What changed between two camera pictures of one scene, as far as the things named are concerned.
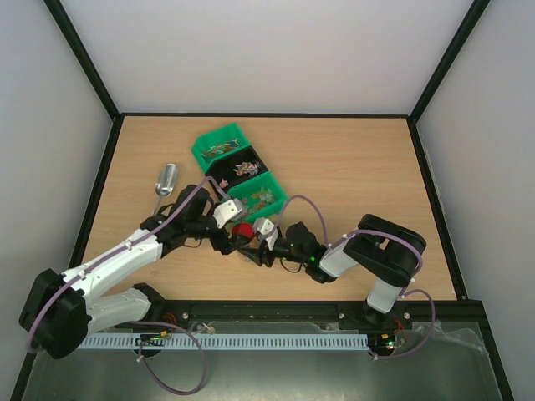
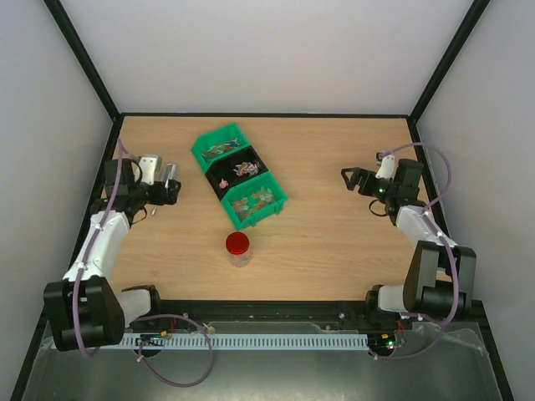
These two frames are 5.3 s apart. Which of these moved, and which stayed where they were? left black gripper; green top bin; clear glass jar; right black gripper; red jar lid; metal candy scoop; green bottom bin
Moved: clear glass jar; red jar lid; right black gripper; left black gripper
Stayed: green top bin; metal candy scoop; green bottom bin
